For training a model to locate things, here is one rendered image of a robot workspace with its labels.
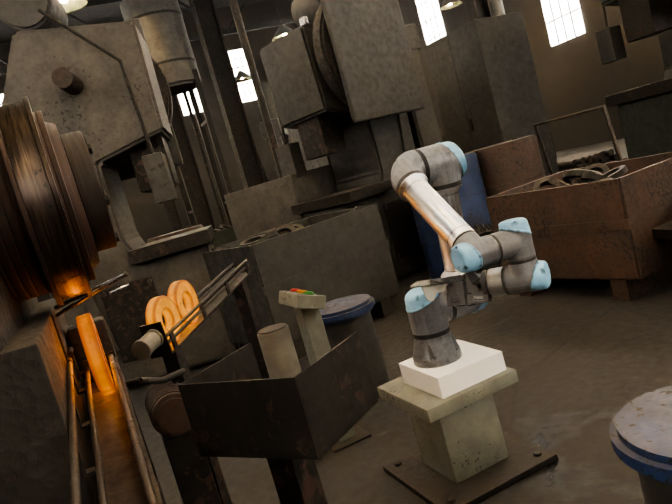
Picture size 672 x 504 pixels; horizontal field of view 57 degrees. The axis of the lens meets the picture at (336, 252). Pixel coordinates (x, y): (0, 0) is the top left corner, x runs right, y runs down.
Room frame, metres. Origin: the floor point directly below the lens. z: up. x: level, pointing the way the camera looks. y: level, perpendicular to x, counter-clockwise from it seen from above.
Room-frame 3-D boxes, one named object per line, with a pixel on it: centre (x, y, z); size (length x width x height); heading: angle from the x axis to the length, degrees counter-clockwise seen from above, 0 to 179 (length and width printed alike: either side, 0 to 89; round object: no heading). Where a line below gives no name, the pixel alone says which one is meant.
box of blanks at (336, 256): (4.20, 0.30, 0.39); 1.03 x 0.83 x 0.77; 126
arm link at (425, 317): (1.87, -0.23, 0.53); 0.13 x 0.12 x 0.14; 108
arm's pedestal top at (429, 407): (1.87, -0.21, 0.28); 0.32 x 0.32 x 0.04; 22
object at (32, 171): (1.45, 0.61, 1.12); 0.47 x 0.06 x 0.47; 21
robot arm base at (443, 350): (1.87, -0.22, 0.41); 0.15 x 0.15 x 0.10
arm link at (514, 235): (1.58, -0.44, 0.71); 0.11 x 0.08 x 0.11; 108
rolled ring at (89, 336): (1.45, 0.61, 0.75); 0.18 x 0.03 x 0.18; 21
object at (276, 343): (2.25, 0.30, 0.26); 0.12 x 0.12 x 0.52
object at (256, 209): (5.93, 0.38, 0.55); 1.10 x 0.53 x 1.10; 41
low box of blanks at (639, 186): (3.49, -1.48, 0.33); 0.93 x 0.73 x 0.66; 28
